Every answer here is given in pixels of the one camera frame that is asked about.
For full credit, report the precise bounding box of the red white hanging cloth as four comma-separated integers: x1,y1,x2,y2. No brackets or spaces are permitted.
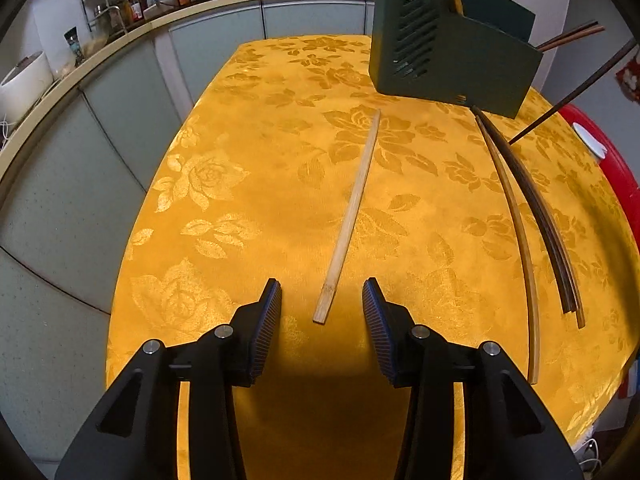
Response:
616,50,640,91

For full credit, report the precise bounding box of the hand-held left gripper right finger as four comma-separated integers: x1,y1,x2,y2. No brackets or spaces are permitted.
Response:
362,277,586,480

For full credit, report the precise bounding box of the red plastic stool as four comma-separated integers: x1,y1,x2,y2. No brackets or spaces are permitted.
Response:
557,105,640,281

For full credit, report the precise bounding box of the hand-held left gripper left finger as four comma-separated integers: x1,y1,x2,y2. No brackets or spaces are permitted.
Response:
54,278,284,480

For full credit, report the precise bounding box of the dark green utensil holder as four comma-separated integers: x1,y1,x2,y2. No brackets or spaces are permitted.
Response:
369,0,545,120

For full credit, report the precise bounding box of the yellow floral tablecloth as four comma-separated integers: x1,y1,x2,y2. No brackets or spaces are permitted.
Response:
102,35,640,480

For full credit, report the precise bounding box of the black pepper grinder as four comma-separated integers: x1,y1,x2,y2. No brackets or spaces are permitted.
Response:
64,26,88,67

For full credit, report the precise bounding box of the white rice cooker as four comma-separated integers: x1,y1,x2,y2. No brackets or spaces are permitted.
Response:
0,51,55,126

